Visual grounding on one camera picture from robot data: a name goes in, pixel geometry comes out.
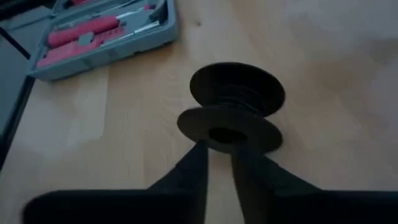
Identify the grey plastic tool case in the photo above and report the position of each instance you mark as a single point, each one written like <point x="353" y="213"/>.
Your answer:
<point x="140" y="43"/>

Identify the black aluminium table frame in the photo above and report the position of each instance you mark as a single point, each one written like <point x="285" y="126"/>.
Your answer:
<point x="12" y="124"/>

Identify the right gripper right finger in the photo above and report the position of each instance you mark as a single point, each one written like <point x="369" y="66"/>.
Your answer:
<point x="255" y="180"/>

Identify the red bit holder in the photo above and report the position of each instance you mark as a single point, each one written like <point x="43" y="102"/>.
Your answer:
<point x="110" y="34"/>

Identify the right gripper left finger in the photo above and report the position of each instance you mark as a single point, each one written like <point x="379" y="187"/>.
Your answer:
<point x="192" y="174"/>

